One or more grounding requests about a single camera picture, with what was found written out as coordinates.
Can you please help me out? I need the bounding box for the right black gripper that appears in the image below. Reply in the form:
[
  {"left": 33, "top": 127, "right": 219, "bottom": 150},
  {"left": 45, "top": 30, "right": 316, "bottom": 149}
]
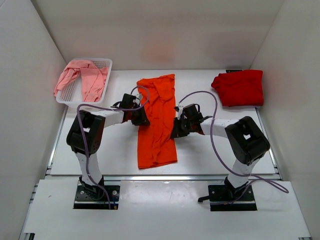
[{"left": 170, "top": 117, "right": 193, "bottom": 139}]

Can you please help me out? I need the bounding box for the orange t shirt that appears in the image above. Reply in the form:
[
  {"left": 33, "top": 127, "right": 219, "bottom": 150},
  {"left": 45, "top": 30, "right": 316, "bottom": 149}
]
[{"left": 136, "top": 74, "right": 178, "bottom": 170}]

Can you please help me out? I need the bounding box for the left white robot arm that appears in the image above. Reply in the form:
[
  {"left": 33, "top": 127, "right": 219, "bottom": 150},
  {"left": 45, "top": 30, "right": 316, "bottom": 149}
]
[{"left": 66, "top": 93, "right": 150, "bottom": 201}]

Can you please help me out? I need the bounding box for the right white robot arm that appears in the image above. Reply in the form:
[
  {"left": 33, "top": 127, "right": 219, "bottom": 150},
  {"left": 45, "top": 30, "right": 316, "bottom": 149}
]
[{"left": 170, "top": 103, "right": 270, "bottom": 200}]

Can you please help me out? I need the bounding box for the pink t shirt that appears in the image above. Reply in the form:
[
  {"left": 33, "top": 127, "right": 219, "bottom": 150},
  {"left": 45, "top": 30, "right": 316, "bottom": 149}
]
[{"left": 53, "top": 59, "right": 110, "bottom": 102}]

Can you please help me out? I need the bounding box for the white plastic basket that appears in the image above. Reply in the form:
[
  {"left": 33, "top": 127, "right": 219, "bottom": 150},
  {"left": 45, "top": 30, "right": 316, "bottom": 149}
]
[{"left": 55, "top": 57, "right": 113, "bottom": 107}]

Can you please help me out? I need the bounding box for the red folded t shirt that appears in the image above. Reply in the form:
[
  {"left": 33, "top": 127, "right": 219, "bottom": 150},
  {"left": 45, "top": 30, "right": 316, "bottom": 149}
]
[{"left": 211, "top": 69, "right": 264, "bottom": 107}]

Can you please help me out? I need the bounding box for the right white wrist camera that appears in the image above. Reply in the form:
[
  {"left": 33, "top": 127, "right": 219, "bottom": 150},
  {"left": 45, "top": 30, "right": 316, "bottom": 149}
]
[{"left": 174, "top": 105, "right": 185, "bottom": 120}]

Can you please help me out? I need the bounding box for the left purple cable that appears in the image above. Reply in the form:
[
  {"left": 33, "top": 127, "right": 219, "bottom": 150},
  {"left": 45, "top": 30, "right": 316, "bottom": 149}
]
[{"left": 76, "top": 85, "right": 151, "bottom": 210}]

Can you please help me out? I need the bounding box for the purple cable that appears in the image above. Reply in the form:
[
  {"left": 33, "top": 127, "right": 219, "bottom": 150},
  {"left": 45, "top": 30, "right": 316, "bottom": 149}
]
[
  {"left": 176, "top": 90, "right": 290, "bottom": 207},
  {"left": 76, "top": 85, "right": 151, "bottom": 210}
]

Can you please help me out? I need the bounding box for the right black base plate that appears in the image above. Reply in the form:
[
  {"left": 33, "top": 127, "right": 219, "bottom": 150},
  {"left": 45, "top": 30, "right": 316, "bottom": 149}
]
[{"left": 198, "top": 184, "right": 258, "bottom": 212}]

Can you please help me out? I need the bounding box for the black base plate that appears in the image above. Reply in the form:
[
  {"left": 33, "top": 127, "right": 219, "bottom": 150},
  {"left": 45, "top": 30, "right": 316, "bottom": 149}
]
[
  {"left": 198, "top": 184, "right": 258, "bottom": 212},
  {"left": 73, "top": 181, "right": 121, "bottom": 210}
]

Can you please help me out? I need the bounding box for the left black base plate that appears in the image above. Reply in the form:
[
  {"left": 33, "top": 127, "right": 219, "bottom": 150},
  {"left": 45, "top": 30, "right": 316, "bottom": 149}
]
[{"left": 73, "top": 181, "right": 121, "bottom": 210}]

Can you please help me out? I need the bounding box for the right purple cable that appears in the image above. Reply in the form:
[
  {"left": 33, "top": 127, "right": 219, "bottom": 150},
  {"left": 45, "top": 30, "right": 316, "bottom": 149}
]
[{"left": 176, "top": 90, "right": 290, "bottom": 207}]

